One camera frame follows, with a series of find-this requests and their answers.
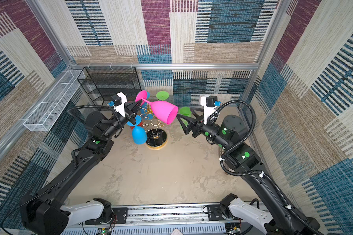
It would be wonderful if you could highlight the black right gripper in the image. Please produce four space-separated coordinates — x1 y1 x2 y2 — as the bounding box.
176 107 230 151

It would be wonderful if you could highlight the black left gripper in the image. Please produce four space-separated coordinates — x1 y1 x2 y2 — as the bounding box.
103 100 141 142

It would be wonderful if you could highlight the green wine glass front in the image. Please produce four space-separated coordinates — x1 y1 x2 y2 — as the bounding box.
178 106 192 126

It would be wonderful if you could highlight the green wine glass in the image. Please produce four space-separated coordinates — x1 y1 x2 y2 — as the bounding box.
156 91 170 101
178 106 192 126

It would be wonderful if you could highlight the pink wine glass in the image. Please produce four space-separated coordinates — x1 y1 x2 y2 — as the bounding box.
135 90 178 125

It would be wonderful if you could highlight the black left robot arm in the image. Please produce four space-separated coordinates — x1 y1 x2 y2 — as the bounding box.
3 100 142 235

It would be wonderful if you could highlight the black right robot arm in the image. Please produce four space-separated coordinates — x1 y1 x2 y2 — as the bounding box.
176 96 321 235

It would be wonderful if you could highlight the blue wine glass back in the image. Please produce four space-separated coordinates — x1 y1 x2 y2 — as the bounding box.
140 102 154 120

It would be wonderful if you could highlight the blue wine glass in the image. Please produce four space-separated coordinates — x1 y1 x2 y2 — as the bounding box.
127 115 148 145
140 102 154 120

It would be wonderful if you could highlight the red wine glass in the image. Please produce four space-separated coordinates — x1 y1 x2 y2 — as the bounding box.
127 122 143 130

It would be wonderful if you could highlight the blue wine glass front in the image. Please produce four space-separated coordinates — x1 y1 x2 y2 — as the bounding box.
127 115 148 145

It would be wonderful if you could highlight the green wine glass back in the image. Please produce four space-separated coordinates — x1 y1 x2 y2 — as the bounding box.
156 91 170 101

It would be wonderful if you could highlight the black mesh shelf rack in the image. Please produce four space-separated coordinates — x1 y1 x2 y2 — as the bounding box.
77 67 142 105

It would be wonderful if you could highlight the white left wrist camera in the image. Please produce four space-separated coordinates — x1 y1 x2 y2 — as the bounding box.
108 92 127 117

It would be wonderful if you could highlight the white wire mesh basket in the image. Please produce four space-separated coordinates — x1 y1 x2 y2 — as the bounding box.
24 70 81 132

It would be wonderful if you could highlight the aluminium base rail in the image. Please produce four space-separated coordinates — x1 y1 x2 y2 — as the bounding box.
38 202 283 235

